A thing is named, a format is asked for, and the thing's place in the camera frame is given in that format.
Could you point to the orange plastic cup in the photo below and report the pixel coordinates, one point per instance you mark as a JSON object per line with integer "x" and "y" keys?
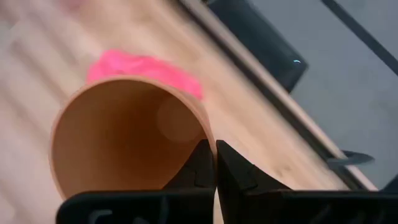
{"x": 118, "y": 133}

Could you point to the bright pink cloth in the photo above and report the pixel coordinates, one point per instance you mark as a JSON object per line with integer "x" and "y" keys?
{"x": 140, "y": 67}

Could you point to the black lit computer tower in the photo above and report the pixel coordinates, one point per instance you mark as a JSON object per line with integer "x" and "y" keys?
{"x": 258, "y": 37}

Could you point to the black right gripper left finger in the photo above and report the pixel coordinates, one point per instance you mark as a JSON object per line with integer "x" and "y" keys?
{"x": 186, "y": 205}

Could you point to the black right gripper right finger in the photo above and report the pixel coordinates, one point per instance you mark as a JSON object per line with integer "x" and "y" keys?
{"x": 248, "y": 202}

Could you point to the dark grey curved foot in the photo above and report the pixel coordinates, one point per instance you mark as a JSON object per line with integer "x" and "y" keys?
{"x": 351, "y": 158}

